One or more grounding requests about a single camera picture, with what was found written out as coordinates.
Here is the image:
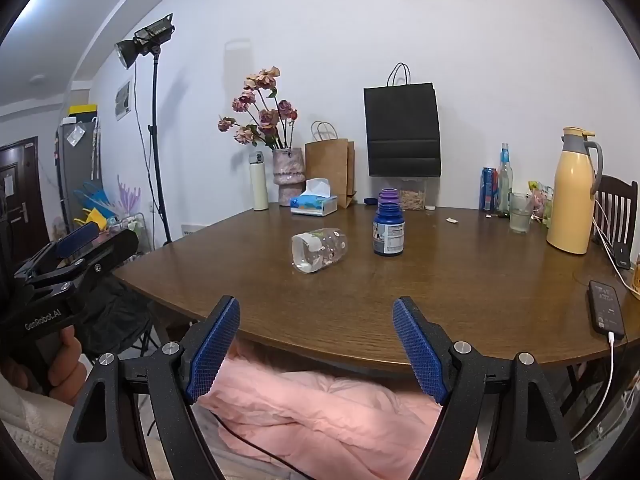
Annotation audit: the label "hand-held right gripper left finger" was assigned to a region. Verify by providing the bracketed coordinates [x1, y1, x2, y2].
[54, 296, 241, 480]

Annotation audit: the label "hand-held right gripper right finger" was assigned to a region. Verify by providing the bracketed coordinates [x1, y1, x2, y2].
[392, 296, 581, 480]

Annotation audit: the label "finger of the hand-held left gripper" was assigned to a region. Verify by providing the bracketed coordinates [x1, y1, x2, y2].
[30, 229, 140, 306]
[12, 221, 103, 281]

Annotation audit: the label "clear plastic bottle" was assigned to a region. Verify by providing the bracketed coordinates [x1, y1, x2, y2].
[291, 228, 349, 274]

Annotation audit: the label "person's left forearm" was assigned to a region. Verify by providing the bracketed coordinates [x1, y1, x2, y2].
[0, 375, 81, 480]

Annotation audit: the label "person's left hand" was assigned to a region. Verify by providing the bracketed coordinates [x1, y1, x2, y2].
[0, 332, 93, 407]

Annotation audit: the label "blue and yellow hangers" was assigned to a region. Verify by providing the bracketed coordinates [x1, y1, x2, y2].
[74, 182, 121, 233]

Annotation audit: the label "purple hangers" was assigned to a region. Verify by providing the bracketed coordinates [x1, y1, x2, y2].
[116, 175, 142, 217]

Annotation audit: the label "black cloth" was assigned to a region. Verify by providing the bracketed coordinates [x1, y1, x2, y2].
[80, 275, 153, 357]

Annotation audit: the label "dark brown door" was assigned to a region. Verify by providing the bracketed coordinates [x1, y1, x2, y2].
[0, 136, 40, 266]

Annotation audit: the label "grey refrigerator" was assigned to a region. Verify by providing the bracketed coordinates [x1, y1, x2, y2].
[56, 115, 103, 233]

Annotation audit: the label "blue pill bottle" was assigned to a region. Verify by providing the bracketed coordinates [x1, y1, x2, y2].
[372, 202, 405, 258]

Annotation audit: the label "pink blanket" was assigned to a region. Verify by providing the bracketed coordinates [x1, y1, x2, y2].
[192, 345, 483, 480]

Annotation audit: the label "clear snack container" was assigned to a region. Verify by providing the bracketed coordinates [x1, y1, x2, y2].
[398, 177, 427, 211]

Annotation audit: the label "white thermos bottle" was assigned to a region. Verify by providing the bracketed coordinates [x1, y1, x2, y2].
[249, 150, 270, 211]

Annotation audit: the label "clear drinking glass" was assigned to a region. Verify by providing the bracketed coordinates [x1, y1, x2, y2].
[509, 192, 532, 234]

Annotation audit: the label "blue and red can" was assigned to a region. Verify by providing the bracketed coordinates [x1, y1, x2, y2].
[481, 166, 499, 211]

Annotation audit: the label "blue tissue box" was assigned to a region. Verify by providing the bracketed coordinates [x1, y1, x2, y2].
[290, 178, 339, 217]

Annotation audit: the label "clear glass bottle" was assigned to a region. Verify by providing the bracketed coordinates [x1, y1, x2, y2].
[497, 142, 514, 217]

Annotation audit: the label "pink marbled vase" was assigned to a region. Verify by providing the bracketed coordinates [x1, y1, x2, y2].
[272, 147, 305, 207]

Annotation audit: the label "black power bank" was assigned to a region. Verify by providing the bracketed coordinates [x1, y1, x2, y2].
[588, 280, 626, 339]

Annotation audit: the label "brown paper bag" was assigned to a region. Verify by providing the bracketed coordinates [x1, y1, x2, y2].
[304, 121, 357, 210]

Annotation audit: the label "dried pink flowers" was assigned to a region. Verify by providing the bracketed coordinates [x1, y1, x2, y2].
[217, 66, 299, 151]

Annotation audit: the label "yellow thermos jug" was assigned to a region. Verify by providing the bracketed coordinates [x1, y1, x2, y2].
[546, 127, 604, 255]

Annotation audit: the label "black paper bag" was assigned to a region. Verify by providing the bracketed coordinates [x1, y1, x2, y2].
[363, 62, 443, 178]

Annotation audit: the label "studio light on stand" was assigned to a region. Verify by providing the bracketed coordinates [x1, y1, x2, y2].
[114, 13, 176, 248]

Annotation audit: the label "dark wooden chair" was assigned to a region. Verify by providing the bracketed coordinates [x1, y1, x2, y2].
[592, 175, 640, 252]

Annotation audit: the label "black cable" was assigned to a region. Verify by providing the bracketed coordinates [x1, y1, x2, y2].
[210, 410, 312, 480]

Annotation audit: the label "wall picture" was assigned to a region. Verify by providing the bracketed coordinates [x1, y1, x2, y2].
[115, 80, 134, 121]

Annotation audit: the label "white charging cable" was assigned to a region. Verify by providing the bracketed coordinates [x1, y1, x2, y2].
[565, 331, 632, 442]

